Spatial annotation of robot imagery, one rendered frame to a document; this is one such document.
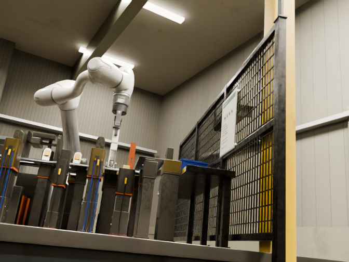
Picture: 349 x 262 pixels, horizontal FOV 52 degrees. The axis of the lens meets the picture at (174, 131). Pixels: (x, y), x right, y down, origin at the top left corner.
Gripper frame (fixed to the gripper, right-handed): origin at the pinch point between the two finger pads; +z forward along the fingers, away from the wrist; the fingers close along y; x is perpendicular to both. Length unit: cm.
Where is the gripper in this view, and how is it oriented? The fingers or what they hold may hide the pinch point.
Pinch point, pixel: (114, 144)
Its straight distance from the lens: 179.5
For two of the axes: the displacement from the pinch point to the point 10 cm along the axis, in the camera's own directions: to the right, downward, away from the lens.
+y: 1.9, -2.9, -9.4
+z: -1.0, 9.4, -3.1
